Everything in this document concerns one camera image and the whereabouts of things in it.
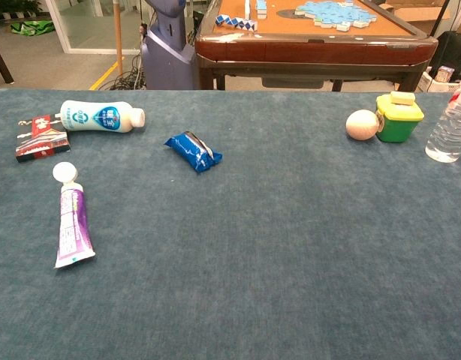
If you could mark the purple white tube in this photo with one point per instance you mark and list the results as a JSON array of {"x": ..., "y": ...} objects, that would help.
[{"x": 71, "y": 225}]

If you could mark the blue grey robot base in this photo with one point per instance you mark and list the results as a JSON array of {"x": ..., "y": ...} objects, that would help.
[{"x": 166, "y": 56}]

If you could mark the blue snack packet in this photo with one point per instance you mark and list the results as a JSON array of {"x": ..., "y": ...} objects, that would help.
[{"x": 191, "y": 150}]

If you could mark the teal table mat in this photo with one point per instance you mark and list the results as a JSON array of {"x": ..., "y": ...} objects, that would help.
[{"x": 253, "y": 243}]

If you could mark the beige wooden ball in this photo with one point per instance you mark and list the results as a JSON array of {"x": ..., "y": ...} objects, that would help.
[{"x": 361, "y": 125}]

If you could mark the white drink bottle blue label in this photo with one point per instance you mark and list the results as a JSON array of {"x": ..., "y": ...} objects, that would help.
[{"x": 99, "y": 116}]

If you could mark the brown mahjong table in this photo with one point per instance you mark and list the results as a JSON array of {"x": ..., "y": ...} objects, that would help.
[{"x": 309, "y": 48}]

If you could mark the blue white snake puzzle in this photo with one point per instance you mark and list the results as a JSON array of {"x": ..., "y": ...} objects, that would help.
[{"x": 234, "y": 21}]

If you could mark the green container yellow lid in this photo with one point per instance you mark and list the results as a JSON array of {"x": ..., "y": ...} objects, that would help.
[{"x": 397, "y": 125}]

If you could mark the wooden pole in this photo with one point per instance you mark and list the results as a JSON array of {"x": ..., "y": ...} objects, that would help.
[{"x": 118, "y": 37}]

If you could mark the small cream block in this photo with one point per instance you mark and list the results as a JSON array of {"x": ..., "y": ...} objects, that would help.
[{"x": 402, "y": 98}]

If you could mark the red snack packet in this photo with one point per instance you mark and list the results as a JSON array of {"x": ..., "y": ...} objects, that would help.
[{"x": 43, "y": 144}]

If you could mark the blue mahjong tile pile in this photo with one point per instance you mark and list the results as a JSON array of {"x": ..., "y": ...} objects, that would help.
[{"x": 328, "y": 13}]

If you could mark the clear plastic water bottle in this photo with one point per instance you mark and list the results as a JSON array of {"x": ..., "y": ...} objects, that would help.
[{"x": 448, "y": 135}]

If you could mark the white plastic basket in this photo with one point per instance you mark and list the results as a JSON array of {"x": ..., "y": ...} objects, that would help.
[{"x": 440, "y": 86}]

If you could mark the green bag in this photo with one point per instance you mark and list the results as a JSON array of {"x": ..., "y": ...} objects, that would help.
[{"x": 31, "y": 28}]

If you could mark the cardboard box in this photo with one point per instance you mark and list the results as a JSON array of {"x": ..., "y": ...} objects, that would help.
[{"x": 418, "y": 13}]

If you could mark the black case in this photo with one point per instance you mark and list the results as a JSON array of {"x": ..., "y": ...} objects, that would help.
[{"x": 455, "y": 48}]

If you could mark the white glass door frame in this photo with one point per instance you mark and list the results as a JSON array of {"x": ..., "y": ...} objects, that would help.
[{"x": 59, "y": 26}]

